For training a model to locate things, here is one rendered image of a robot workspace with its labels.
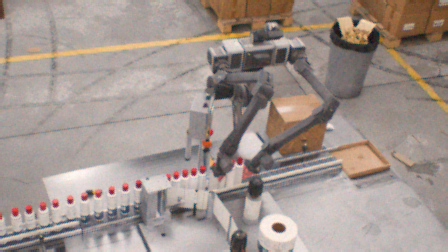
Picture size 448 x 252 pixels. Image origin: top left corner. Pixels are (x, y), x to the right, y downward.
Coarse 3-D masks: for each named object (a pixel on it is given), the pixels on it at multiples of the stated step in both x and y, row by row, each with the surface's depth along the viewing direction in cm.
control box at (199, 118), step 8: (200, 96) 377; (192, 104) 371; (200, 104) 371; (208, 104) 372; (192, 112) 367; (200, 112) 366; (208, 112) 367; (192, 120) 371; (200, 120) 370; (208, 120) 372; (192, 128) 374; (200, 128) 373; (208, 128) 378; (192, 136) 377; (200, 136) 376
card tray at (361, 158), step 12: (348, 144) 453; (360, 144) 459; (372, 144) 456; (336, 156) 448; (348, 156) 449; (360, 156) 450; (372, 156) 451; (348, 168) 440; (360, 168) 441; (372, 168) 436; (384, 168) 441
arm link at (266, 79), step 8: (216, 72) 399; (224, 72) 396; (248, 72) 380; (256, 72) 373; (264, 72) 368; (216, 80) 397; (224, 80) 394; (232, 80) 389; (240, 80) 383; (248, 80) 378; (256, 80) 372; (264, 80) 366; (272, 80) 370; (264, 88) 364; (272, 88) 368
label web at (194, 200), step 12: (168, 192) 382; (180, 192) 381; (192, 192) 381; (204, 192) 380; (168, 204) 388; (180, 204) 387; (192, 204) 386; (204, 204) 386; (216, 204) 380; (216, 216) 384; (228, 216) 370
